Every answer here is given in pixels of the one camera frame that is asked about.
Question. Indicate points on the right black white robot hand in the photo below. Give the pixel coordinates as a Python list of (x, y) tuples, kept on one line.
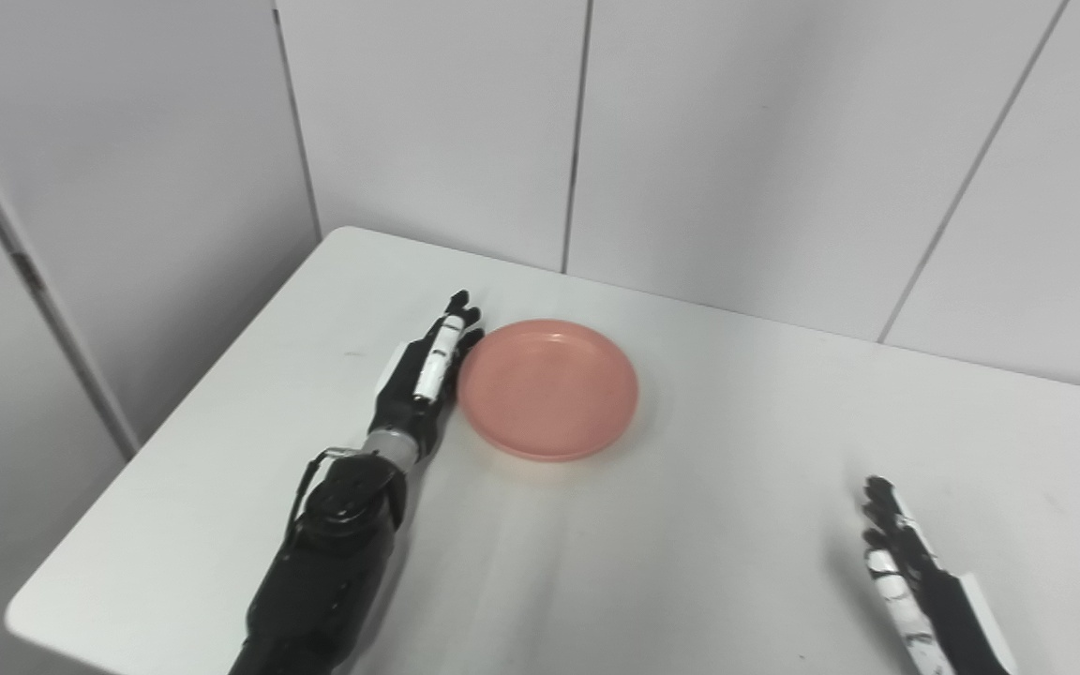
[(948, 609)]

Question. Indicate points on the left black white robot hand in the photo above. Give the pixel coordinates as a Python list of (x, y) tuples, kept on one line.
[(409, 398)]

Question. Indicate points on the pink round plate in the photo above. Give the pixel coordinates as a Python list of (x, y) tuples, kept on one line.
[(549, 389)]

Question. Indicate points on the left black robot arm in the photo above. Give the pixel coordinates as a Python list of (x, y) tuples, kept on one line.
[(334, 553)]

